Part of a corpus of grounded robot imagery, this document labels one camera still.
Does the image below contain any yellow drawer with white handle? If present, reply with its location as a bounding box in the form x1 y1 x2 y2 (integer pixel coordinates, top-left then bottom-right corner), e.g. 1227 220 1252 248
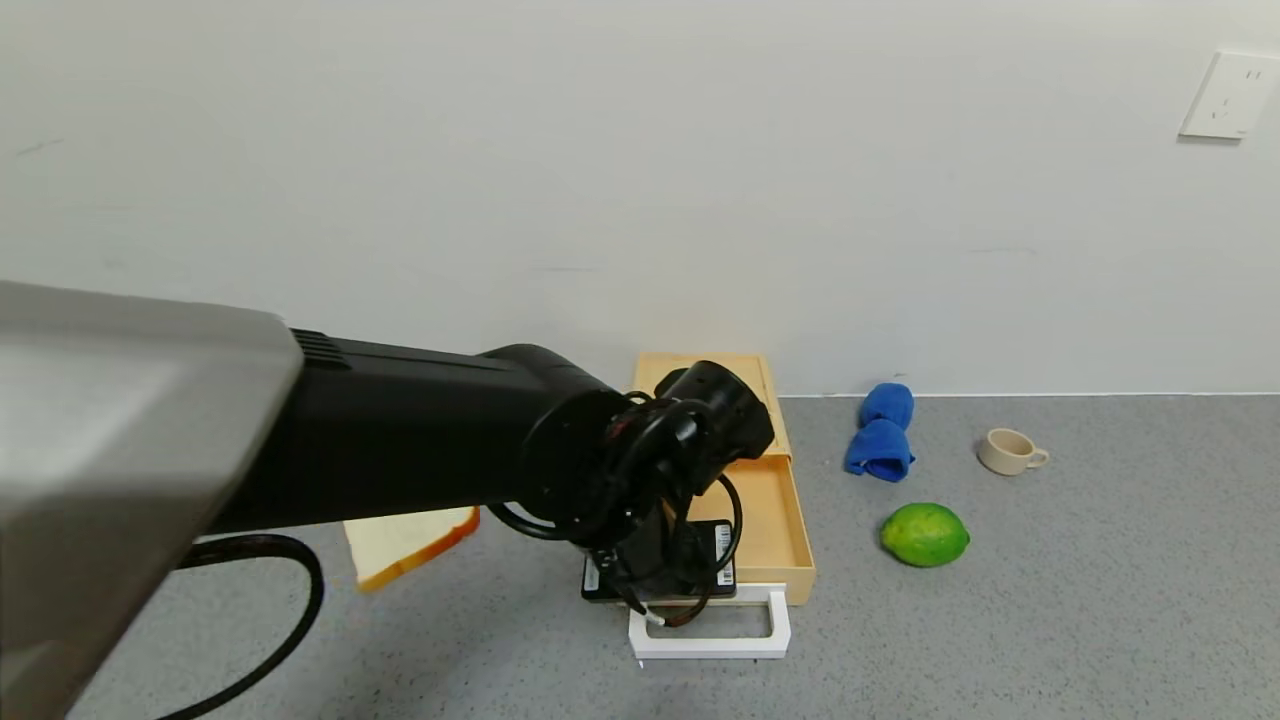
627 454 817 661

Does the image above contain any blue folded cloth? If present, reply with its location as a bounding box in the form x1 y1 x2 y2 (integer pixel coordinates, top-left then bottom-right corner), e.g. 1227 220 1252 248
843 383 916 484

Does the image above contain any white bread slice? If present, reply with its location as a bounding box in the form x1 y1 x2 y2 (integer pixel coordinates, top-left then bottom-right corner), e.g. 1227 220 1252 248
343 506 482 594

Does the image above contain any green lime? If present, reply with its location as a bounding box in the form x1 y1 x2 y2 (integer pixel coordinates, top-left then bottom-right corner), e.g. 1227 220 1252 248
880 502 971 569

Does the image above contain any beige small cup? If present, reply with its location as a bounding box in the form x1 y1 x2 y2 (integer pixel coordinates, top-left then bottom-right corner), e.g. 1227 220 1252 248
977 428 1051 477

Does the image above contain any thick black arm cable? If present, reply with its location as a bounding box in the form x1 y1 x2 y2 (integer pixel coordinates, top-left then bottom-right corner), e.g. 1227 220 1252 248
150 533 327 720

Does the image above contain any white wall socket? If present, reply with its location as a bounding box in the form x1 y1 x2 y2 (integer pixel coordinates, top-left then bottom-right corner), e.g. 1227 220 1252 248
1178 50 1280 142

